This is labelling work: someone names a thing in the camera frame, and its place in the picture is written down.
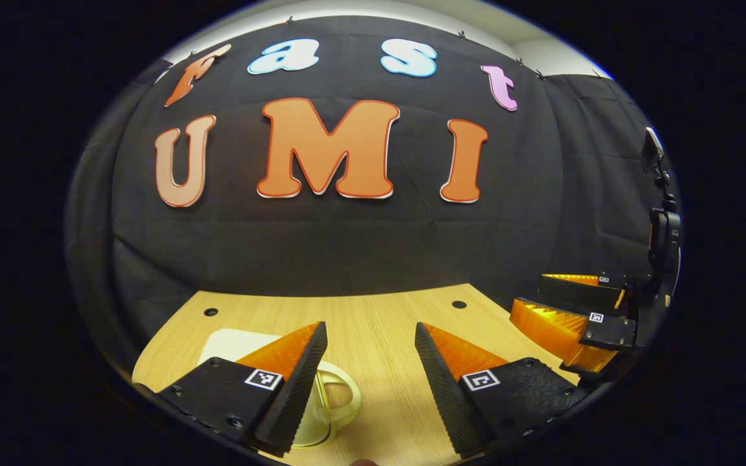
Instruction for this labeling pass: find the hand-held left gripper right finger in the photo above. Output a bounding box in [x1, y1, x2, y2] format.
[414, 322, 579, 460]

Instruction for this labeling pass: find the cream yellow suitcase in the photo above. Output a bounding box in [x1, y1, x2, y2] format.
[198, 329, 364, 449]

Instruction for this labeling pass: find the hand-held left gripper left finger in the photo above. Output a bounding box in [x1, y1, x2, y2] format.
[157, 321, 329, 456]

